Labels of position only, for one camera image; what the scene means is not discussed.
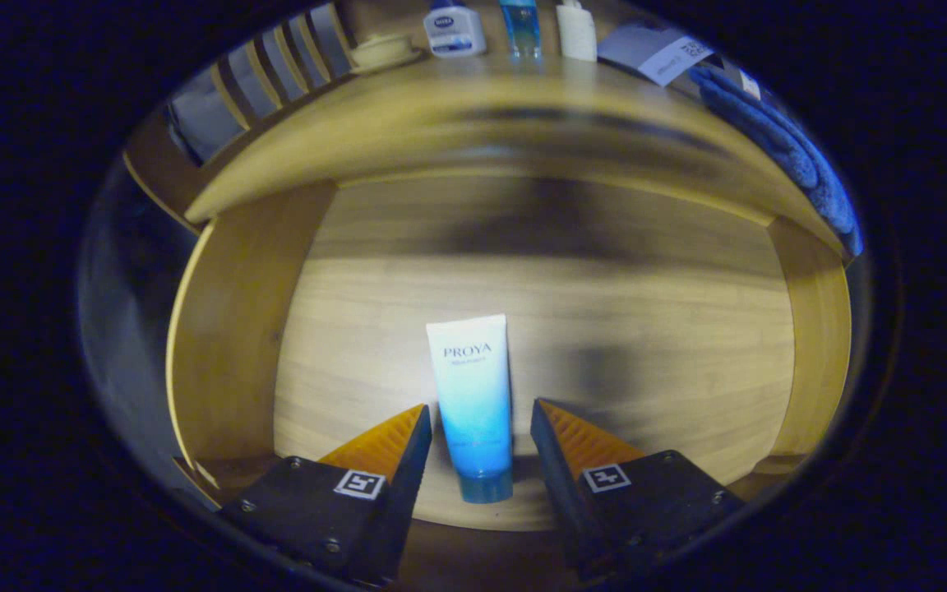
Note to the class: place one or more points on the clear blue bottle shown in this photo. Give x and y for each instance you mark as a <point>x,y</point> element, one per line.
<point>520,29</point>

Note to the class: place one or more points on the wooden drawer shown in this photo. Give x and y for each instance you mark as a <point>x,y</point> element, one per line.
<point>646,329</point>

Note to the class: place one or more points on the blue white cosmetic tube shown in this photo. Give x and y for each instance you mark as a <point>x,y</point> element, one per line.
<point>473,395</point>

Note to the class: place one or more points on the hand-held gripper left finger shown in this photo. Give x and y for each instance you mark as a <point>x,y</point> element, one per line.
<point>408,493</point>

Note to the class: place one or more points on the white pump bottle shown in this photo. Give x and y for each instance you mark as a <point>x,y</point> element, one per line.
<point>577,33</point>

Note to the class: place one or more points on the blue folded towel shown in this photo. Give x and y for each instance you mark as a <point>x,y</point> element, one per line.
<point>786,148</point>

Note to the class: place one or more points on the white lotion bottle blue cap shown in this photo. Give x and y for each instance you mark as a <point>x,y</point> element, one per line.
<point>453,33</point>

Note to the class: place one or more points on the beige lidded ceramic cup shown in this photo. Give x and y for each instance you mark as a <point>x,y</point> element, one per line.
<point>381,51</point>

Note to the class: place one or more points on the lavender book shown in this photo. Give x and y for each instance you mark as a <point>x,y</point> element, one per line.
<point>646,49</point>

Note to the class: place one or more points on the black backdrop cloth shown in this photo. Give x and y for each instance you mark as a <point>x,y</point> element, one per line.
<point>198,123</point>

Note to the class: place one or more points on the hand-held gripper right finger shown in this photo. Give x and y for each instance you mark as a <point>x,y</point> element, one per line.
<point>552,477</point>

